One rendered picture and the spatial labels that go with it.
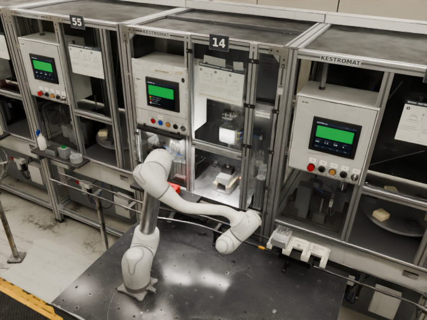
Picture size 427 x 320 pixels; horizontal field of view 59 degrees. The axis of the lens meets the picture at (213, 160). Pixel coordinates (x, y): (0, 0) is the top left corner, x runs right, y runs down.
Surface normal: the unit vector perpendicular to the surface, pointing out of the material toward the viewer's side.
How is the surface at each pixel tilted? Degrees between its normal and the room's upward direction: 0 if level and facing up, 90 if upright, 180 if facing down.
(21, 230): 0
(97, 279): 0
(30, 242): 0
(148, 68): 90
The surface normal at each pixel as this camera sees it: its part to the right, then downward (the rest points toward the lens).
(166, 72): -0.46, 0.45
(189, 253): 0.02, -0.86
